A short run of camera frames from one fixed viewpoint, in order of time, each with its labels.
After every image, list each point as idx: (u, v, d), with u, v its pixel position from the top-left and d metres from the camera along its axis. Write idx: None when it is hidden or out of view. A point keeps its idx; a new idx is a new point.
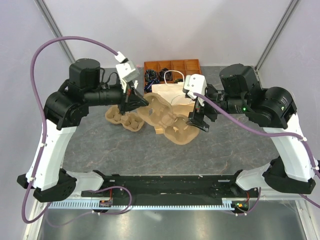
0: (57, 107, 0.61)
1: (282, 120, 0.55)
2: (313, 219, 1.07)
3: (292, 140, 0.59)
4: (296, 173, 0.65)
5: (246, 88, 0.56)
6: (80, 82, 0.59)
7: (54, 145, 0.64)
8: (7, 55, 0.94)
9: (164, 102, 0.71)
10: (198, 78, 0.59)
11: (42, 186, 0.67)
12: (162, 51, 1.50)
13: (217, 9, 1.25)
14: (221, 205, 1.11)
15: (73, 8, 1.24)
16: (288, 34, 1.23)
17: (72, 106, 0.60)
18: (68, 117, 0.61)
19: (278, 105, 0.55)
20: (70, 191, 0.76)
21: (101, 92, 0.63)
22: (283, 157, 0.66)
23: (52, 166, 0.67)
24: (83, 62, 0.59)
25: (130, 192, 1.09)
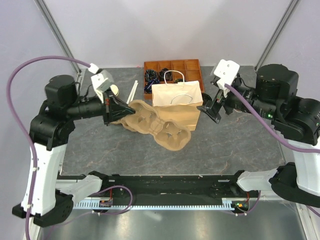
0: (43, 128, 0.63)
1: (313, 134, 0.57)
2: (313, 219, 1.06)
3: (316, 155, 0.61)
4: (311, 187, 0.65)
5: (285, 98, 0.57)
6: (59, 100, 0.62)
7: (47, 165, 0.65)
8: (7, 56, 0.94)
9: (147, 107, 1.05)
10: (233, 67, 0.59)
11: (42, 210, 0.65)
12: (162, 51, 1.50)
13: (217, 9, 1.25)
14: (221, 205, 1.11)
15: (73, 8, 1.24)
16: (288, 33, 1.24)
17: (58, 124, 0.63)
18: (56, 136, 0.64)
19: (313, 119, 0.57)
20: (68, 211, 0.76)
21: (82, 106, 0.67)
22: (301, 170, 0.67)
23: (47, 187, 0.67)
24: (57, 81, 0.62)
25: (131, 192, 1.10)
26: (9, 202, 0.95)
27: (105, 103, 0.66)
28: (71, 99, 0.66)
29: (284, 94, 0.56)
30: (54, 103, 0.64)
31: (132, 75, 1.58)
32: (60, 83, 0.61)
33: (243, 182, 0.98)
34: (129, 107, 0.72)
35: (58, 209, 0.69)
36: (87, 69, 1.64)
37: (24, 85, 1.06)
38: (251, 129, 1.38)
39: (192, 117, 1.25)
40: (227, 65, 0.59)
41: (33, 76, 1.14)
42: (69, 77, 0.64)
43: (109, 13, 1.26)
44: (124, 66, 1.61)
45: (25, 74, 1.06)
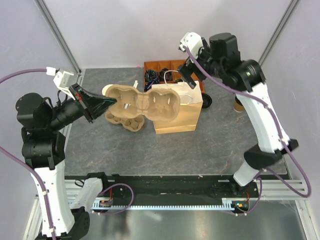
0: (39, 151, 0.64)
1: (247, 84, 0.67)
2: (313, 219, 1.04)
3: (257, 105, 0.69)
4: (266, 144, 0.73)
5: (224, 54, 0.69)
6: (38, 122, 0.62)
7: (56, 185, 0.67)
8: (7, 56, 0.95)
9: (123, 88, 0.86)
10: (194, 37, 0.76)
11: (66, 228, 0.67)
12: (162, 52, 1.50)
13: (217, 9, 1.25)
14: (221, 205, 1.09)
15: (73, 9, 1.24)
16: (288, 34, 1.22)
17: (52, 142, 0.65)
18: (55, 154, 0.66)
19: (246, 72, 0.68)
20: (87, 222, 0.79)
21: (61, 115, 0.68)
22: (255, 127, 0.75)
23: (64, 205, 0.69)
24: (24, 105, 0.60)
25: (132, 190, 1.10)
26: (9, 202, 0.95)
27: (77, 100, 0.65)
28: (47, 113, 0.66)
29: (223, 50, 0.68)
30: (35, 126, 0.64)
31: (132, 75, 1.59)
32: (29, 107, 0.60)
33: (240, 176, 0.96)
34: (108, 98, 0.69)
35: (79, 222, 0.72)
36: (87, 69, 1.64)
37: (24, 85, 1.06)
38: (251, 129, 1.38)
39: (193, 117, 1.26)
40: (190, 36, 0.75)
41: (33, 76, 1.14)
42: (35, 97, 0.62)
43: (109, 13, 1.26)
44: (123, 66, 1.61)
45: (25, 73, 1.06)
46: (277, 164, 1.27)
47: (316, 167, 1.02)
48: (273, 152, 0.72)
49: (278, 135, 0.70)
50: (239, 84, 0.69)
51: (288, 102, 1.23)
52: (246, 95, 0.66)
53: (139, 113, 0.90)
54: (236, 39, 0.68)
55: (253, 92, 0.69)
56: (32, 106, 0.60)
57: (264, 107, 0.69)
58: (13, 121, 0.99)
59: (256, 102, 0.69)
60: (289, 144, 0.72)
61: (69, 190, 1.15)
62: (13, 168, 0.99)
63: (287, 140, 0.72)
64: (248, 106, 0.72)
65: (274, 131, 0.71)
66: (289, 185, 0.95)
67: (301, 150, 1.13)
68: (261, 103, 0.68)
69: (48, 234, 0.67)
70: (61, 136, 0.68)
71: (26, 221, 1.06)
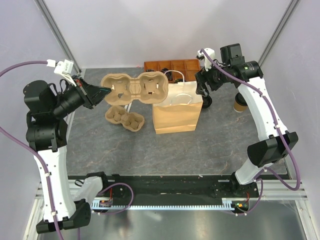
0: (43, 134, 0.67)
1: (243, 73, 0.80)
2: (313, 219, 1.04)
3: (253, 94, 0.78)
4: (262, 131, 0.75)
5: (229, 56, 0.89)
6: (43, 106, 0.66)
7: (59, 168, 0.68)
8: (7, 56, 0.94)
9: (116, 77, 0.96)
10: (209, 50, 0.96)
11: (67, 212, 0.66)
12: (162, 51, 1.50)
13: (217, 9, 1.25)
14: (221, 205, 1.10)
15: (73, 9, 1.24)
16: (288, 34, 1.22)
17: (55, 126, 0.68)
18: (58, 138, 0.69)
19: (243, 65, 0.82)
20: (89, 214, 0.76)
21: (65, 103, 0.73)
22: (253, 116, 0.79)
23: (65, 189, 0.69)
24: (32, 89, 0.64)
25: (132, 190, 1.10)
26: (9, 202, 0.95)
27: (78, 86, 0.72)
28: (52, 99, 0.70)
29: (228, 53, 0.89)
30: (40, 111, 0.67)
31: (132, 75, 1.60)
32: (36, 90, 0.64)
33: (241, 175, 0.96)
34: (104, 88, 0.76)
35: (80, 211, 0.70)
36: (87, 69, 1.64)
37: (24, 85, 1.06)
38: (251, 129, 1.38)
39: (193, 117, 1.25)
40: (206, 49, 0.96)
41: (33, 76, 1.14)
42: (41, 82, 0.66)
43: (108, 13, 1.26)
44: (123, 66, 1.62)
45: (25, 73, 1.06)
46: (277, 164, 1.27)
47: (316, 167, 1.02)
48: (268, 138, 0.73)
49: (273, 121, 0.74)
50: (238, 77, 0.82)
51: (288, 102, 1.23)
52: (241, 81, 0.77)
53: (132, 98, 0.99)
54: (239, 46, 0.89)
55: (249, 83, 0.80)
56: (39, 89, 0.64)
57: (259, 96, 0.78)
58: (13, 121, 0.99)
59: (252, 91, 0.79)
60: (286, 135, 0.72)
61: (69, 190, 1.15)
62: (13, 168, 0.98)
63: (283, 130, 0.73)
64: (246, 97, 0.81)
65: (269, 118, 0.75)
66: (285, 182, 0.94)
67: (301, 150, 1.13)
68: (257, 91, 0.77)
69: (50, 218, 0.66)
70: (63, 123, 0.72)
71: (26, 221, 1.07)
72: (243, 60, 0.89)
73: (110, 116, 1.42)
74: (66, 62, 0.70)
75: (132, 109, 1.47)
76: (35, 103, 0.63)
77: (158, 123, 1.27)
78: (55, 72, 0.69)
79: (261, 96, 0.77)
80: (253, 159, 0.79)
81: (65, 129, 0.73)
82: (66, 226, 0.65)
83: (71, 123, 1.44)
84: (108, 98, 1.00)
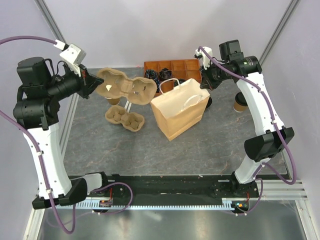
0: (31, 110, 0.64)
1: (242, 68, 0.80)
2: (313, 219, 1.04)
3: (251, 89, 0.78)
4: (259, 127, 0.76)
5: (228, 52, 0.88)
6: (37, 79, 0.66)
7: (51, 145, 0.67)
8: (7, 55, 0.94)
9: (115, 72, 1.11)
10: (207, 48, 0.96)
11: (63, 189, 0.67)
12: (162, 52, 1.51)
13: (217, 10, 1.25)
14: (221, 205, 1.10)
15: (73, 9, 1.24)
16: (288, 33, 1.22)
17: (46, 103, 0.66)
18: (48, 114, 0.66)
19: (241, 60, 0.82)
20: (85, 189, 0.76)
21: (61, 86, 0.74)
22: (251, 111, 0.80)
23: (60, 167, 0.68)
24: (27, 62, 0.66)
25: (131, 191, 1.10)
26: (9, 202, 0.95)
27: (82, 76, 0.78)
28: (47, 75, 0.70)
29: (227, 49, 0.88)
30: (33, 85, 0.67)
31: (132, 75, 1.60)
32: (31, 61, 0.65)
33: (240, 174, 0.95)
34: (98, 77, 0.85)
35: (77, 188, 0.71)
36: None
37: None
38: (251, 129, 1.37)
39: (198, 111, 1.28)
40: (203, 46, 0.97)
41: None
42: (37, 57, 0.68)
43: (108, 13, 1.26)
44: (124, 66, 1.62)
45: None
46: (277, 164, 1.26)
47: (316, 167, 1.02)
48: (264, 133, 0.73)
49: (270, 117, 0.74)
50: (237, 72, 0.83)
51: (288, 102, 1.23)
52: (239, 76, 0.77)
53: (120, 95, 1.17)
54: (238, 42, 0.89)
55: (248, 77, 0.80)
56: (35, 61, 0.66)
57: (258, 91, 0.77)
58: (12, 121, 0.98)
59: (251, 86, 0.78)
60: (282, 130, 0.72)
61: None
62: (14, 168, 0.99)
63: (280, 125, 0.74)
64: (244, 91, 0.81)
65: (266, 114, 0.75)
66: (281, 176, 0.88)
67: (301, 151, 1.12)
68: (255, 87, 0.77)
69: (46, 195, 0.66)
70: (54, 101, 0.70)
71: (26, 221, 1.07)
72: (242, 55, 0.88)
73: (110, 116, 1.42)
74: (76, 53, 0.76)
75: (132, 109, 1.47)
76: (29, 72, 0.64)
77: (160, 122, 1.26)
78: (62, 54, 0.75)
79: (260, 91, 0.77)
80: (250, 153, 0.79)
81: (56, 110, 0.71)
82: (63, 203, 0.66)
83: (70, 123, 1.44)
84: (99, 91, 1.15)
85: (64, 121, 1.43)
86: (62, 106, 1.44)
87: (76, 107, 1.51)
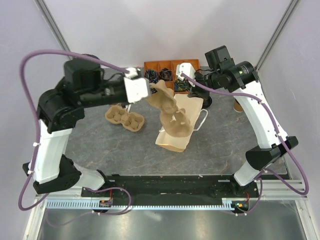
0: (48, 107, 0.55)
1: (239, 79, 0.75)
2: (313, 219, 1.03)
3: (251, 101, 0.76)
4: (263, 139, 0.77)
5: (217, 60, 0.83)
6: (76, 83, 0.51)
7: (48, 145, 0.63)
8: (7, 56, 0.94)
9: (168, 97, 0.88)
10: (186, 65, 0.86)
11: (40, 179, 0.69)
12: (162, 52, 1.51)
13: (217, 10, 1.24)
14: (221, 205, 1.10)
15: (73, 9, 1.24)
16: (288, 33, 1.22)
17: (63, 109, 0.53)
18: (57, 122, 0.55)
19: (237, 70, 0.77)
20: (72, 182, 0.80)
21: (106, 93, 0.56)
22: (252, 123, 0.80)
23: (49, 163, 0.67)
24: (79, 61, 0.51)
25: (128, 193, 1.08)
26: (9, 202, 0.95)
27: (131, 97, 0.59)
28: (93, 82, 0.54)
29: (216, 57, 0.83)
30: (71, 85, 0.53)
31: None
32: (80, 64, 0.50)
33: (241, 177, 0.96)
34: None
35: (58, 181, 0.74)
36: None
37: None
38: (251, 129, 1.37)
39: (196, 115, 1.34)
40: (182, 66, 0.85)
41: (33, 76, 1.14)
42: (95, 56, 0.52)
43: (108, 13, 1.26)
44: (124, 66, 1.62)
45: (24, 74, 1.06)
46: (277, 164, 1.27)
47: (315, 167, 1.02)
48: (271, 146, 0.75)
49: (274, 129, 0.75)
50: (232, 83, 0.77)
51: (288, 101, 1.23)
52: (239, 93, 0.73)
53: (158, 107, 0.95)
54: (225, 49, 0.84)
55: (245, 89, 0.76)
56: (84, 66, 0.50)
57: (258, 103, 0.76)
58: (13, 122, 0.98)
59: (250, 98, 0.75)
60: (287, 141, 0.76)
61: (69, 189, 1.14)
62: (15, 168, 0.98)
63: (284, 136, 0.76)
64: (244, 103, 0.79)
65: (270, 126, 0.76)
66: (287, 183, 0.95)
67: (301, 151, 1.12)
68: (255, 99, 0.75)
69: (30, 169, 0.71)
70: (76, 114, 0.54)
71: (26, 222, 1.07)
72: (232, 62, 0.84)
73: (110, 116, 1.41)
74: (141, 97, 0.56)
75: (132, 109, 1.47)
76: (68, 72, 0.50)
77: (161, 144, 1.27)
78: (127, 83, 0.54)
79: (260, 103, 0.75)
80: (254, 164, 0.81)
81: (76, 121, 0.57)
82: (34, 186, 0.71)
83: None
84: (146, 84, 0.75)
85: None
86: None
87: None
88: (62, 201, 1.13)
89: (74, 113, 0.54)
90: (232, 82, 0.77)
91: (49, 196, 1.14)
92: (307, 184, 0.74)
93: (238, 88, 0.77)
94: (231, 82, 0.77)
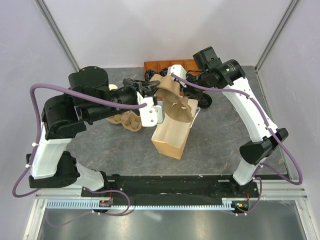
0: (50, 114, 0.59)
1: (227, 77, 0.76)
2: (313, 219, 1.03)
3: (240, 97, 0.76)
4: (255, 133, 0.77)
5: (205, 61, 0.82)
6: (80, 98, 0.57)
7: (44, 149, 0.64)
8: (6, 55, 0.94)
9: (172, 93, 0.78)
10: (176, 66, 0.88)
11: (35, 176, 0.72)
12: (162, 52, 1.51)
13: (217, 10, 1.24)
14: (221, 205, 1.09)
15: (73, 9, 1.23)
16: (288, 33, 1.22)
17: (61, 121, 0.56)
18: (54, 131, 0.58)
19: (224, 68, 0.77)
20: (68, 182, 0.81)
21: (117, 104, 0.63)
22: (242, 117, 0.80)
23: (45, 163, 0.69)
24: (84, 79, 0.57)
25: (128, 199, 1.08)
26: (9, 202, 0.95)
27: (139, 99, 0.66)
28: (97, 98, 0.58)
29: (204, 58, 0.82)
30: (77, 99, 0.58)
31: (132, 75, 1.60)
32: (84, 81, 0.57)
33: (240, 177, 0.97)
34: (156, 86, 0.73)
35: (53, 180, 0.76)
36: None
37: (24, 85, 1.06)
38: None
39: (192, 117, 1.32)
40: (172, 68, 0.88)
41: (33, 76, 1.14)
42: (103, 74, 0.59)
43: (109, 13, 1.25)
44: (124, 66, 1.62)
45: (24, 73, 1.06)
46: (277, 164, 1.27)
47: (315, 167, 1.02)
48: (262, 139, 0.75)
49: (264, 122, 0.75)
50: (221, 80, 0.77)
51: (288, 102, 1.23)
52: (228, 89, 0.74)
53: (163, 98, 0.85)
54: (212, 49, 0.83)
55: (234, 86, 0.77)
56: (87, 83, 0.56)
57: (246, 98, 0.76)
58: (13, 121, 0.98)
59: (238, 93, 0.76)
60: (278, 133, 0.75)
61: (69, 189, 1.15)
62: (15, 168, 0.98)
63: (274, 129, 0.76)
64: (232, 99, 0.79)
65: (259, 119, 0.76)
66: (286, 178, 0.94)
67: (301, 151, 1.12)
68: (243, 94, 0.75)
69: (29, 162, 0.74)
70: (75, 127, 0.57)
71: (26, 222, 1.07)
72: (220, 61, 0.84)
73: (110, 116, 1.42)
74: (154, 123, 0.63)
75: None
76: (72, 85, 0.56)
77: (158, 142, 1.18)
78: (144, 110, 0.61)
79: (248, 98, 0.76)
80: (248, 158, 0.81)
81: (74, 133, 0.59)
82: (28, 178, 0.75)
83: None
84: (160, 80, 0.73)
85: None
86: None
87: None
88: (62, 201, 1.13)
89: (72, 126, 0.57)
90: (221, 80, 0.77)
91: (49, 196, 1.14)
92: (299, 170, 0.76)
93: (227, 85, 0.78)
94: (219, 80, 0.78)
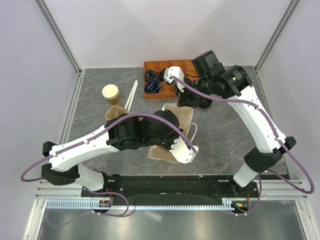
0: (122, 127, 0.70)
1: (234, 87, 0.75)
2: (313, 219, 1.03)
3: (248, 108, 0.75)
4: (263, 144, 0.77)
5: (206, 67, 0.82)
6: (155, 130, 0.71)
7: (93, 149, 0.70)
8: (6, 55, 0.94)
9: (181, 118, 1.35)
10: (175, 68, 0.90)
11: (55, 166, 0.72)
12: (163, 52, 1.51)
13: (218, 10, 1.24)
14: (221, 205, 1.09)
15: (73, 8, 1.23)
16: (288, 33, 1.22)
17: (131, 137, 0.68)
18: (120, 142, 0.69)
19: (230, 77, 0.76)
20: (64, 182, 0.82)
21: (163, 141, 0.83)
22: (249, 127, 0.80)
23: (75, 159, 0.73)
24: None
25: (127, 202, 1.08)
26: (9, 203, 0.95)
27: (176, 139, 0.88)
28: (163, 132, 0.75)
29: (205, 64, 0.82)
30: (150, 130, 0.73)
31: (132, 75, 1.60)
32: None
33: (240, 178, 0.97)
34: None
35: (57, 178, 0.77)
36: (87, 69, 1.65)
37: (24, 85, 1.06)
38: None
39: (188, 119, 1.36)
40: (171, 70, 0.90)
41: (33, 76, 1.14)
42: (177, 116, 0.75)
43: (109, 13, 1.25)
44: (124, 65, 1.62)
45: (24, 74, 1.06)
46: (277, 164, 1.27)
47: (315, 168, 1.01)
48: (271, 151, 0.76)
49: (274, 134, 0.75)
50: (227, 90, 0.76)
51: (288, 102, 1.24)
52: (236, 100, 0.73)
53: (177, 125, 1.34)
54: (213, 54, 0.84)
55: (241, 96, 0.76)
56: None
57: (254, 109, 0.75)
58: (13, 122, 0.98)
59: (247, 104, 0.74)
60: (286, 142, 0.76)
61: (69, 189, 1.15)
62: (16, 169, 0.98)
63: (283, 139, 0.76)
64: (240, 109, 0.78)
65: (269, 130, 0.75)
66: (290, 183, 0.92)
67: (301, 151, 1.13)
68: (252, 105, 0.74)
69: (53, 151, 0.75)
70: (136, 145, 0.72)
71: (26, 221, 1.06)
72: (221, 67, 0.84)
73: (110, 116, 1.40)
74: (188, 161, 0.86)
75: (132, 109, 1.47)
76: None
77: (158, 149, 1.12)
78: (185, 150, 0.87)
79: (257, 108, 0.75)
80: (254, 167, 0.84)
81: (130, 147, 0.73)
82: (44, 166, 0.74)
83: (70, 124, 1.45)
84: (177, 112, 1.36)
85: (64, 123, 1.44)
86: (62, 106, 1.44)
87: (76, 107, 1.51)
88: (62, 201, 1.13)
89: (136, 144, 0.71)
90: (227, 89, 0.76)
91: (49, 196, 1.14)
92: (310, 178, 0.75)
93: (234, 95, 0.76)
94: (225, 90, 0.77)
